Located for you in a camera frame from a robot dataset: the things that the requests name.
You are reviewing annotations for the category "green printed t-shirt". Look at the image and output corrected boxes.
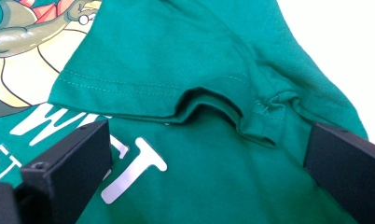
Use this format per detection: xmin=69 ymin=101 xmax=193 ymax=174
xmin=0 ymin=0 xmax=369 ymax=224

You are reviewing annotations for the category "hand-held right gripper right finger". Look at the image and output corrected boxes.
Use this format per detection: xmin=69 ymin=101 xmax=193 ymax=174
xmin=303 ymin=122 xmax=375 ymax=224

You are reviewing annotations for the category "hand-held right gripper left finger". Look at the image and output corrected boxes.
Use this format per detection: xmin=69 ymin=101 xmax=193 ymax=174
xmin=20 ymin=120 xmax=113 ymax=224

